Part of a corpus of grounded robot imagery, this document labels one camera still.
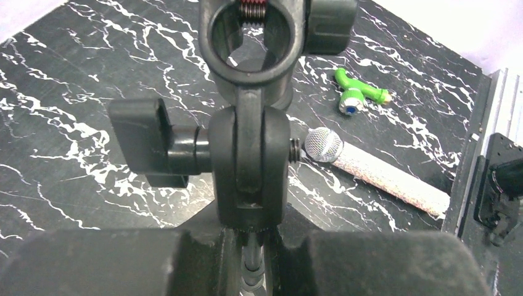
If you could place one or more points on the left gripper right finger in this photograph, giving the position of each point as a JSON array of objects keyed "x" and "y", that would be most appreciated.
[{"x": 302, "y": 259}]

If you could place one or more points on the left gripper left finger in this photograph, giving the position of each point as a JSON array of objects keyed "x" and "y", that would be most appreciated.
[{"x": 114, "y": 261}]

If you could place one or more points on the rhinestone glitter microphone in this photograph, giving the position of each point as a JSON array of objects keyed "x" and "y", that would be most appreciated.
[{"x": 325, "y": 146}]

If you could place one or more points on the tall black tripod stand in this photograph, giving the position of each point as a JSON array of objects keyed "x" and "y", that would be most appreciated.
[{"x": 251, "y": 48}]

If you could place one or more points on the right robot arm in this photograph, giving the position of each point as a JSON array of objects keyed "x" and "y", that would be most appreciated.
[{"x": 499, "y": 204}]

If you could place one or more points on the green plastic tool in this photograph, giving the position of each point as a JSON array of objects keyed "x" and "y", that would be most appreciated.
[{"x": 355, "y": 93}]

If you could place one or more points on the aluminium frame rail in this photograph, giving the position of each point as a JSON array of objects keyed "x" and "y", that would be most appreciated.
[{"x": 498, "y": 110}]

